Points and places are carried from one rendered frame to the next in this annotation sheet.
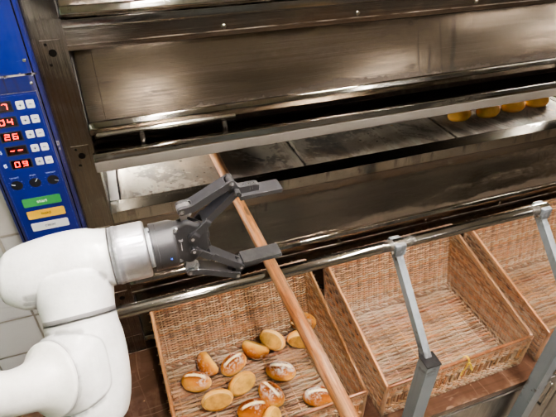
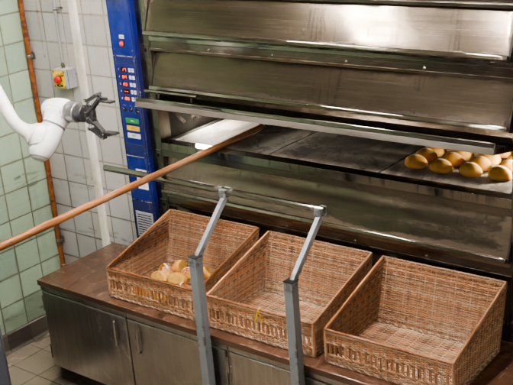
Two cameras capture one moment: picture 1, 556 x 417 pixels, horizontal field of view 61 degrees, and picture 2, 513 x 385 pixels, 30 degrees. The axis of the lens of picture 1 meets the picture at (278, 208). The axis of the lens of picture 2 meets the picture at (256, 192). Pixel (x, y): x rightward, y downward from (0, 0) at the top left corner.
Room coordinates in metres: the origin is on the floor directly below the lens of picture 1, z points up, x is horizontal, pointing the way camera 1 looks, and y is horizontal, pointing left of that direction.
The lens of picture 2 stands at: (-0.88, -3.59, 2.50)
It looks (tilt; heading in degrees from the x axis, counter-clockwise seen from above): 20 degrees down; 59
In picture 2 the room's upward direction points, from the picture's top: 5 degrees counter-clockwise
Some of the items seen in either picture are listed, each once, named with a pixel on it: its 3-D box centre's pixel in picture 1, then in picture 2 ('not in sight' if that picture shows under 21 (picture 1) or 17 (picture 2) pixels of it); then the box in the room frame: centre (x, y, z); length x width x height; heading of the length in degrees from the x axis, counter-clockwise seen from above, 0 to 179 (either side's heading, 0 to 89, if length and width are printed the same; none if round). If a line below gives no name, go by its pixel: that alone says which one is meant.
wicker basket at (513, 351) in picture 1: (419, 309); (289, 289); (1.11, -0.49, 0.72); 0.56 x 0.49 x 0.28; 110
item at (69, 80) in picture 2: not in sight; (64, 77); (0.81, 1.02, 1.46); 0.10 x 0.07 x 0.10; 109
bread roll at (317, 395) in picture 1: (318, 394); not in sight; (0.84, -0.13, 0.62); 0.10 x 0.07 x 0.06; 89
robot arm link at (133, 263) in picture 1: (132, 251); (75, 111); (0.54, 0.22, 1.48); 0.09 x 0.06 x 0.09; 20
